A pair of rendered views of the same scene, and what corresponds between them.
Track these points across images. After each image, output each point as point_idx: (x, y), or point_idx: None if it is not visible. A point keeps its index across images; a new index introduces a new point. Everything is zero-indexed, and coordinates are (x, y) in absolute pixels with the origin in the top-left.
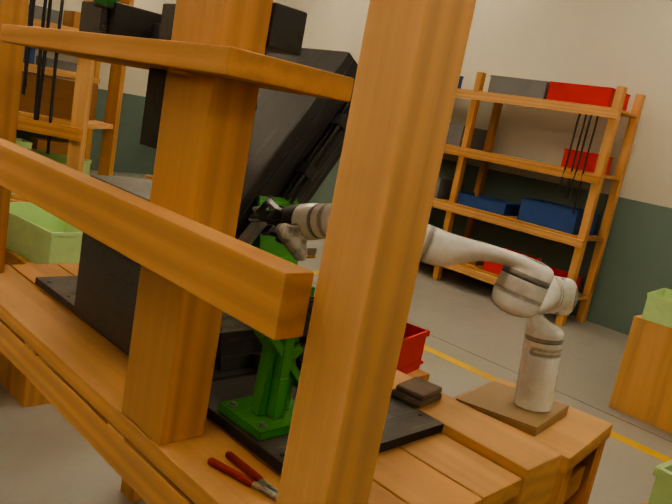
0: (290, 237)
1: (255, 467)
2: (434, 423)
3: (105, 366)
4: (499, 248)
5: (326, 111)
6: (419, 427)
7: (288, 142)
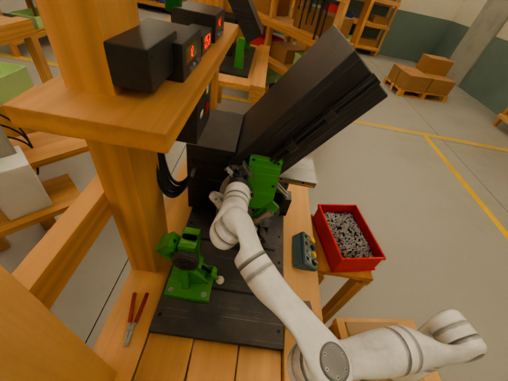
0: (215, 202)
1: (149, 310)
2: (277, 345)
3: (178, 205)
4: (301, 329)
5: (318, 103)
6: (261, 342)
7: (279, 122)
